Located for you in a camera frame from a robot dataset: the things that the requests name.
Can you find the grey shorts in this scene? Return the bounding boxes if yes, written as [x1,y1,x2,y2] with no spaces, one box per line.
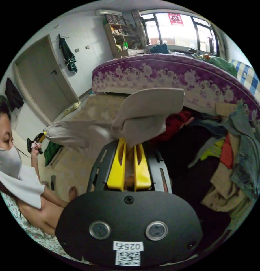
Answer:
[43,88,185,150]

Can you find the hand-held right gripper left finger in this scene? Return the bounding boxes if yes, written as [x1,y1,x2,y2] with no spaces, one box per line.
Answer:
[107,137,127,191]

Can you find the hanging black garment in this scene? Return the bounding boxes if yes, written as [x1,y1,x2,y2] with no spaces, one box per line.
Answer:
[4,77,25,110]

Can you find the dark teal clothes heap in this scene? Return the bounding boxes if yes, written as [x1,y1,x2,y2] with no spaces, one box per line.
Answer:
[149,43,170,54]

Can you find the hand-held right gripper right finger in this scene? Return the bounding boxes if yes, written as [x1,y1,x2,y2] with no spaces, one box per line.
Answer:
[134,144,153,191]

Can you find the person's left hand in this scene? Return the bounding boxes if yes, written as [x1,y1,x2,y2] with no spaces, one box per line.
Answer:
[31,143,43,157]

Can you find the blue checked cloth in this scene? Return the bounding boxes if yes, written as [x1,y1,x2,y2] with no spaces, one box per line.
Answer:
[229,59,260,94]

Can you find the beige door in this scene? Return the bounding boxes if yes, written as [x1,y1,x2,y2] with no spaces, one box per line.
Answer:
[14,34,80,126]

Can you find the person's body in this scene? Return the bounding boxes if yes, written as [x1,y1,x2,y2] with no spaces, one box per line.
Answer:
[0,95,79,262]

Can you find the green cloth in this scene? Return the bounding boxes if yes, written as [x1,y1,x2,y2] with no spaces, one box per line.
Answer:
[44,140,63,167]

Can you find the curtain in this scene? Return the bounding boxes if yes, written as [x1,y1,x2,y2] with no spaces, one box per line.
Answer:
[131,10,150,48]

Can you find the person's left forearm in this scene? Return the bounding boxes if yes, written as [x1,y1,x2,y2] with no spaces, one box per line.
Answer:
[31,154,46,188]

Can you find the bed with purple floral sheet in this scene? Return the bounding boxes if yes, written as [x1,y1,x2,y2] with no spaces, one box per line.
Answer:
[91,53,260,147]

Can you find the window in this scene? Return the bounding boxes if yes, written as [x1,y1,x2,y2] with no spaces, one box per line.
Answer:
[140,12,220,56]

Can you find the wooden shelf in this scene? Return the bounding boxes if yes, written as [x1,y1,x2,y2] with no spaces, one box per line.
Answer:
[103,14,148,59]

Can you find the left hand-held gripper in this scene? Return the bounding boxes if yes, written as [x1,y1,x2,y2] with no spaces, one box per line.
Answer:
[26,132,47,154]

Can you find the white air conditioner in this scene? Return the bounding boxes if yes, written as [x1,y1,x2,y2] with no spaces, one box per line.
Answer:
[95,9,123,16]

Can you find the hanging green garment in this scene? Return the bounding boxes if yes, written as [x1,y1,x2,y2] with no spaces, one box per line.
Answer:
[58,34,78,74]

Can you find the pile of clothes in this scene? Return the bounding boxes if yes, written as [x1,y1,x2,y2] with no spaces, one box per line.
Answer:
[151,101,260,215]

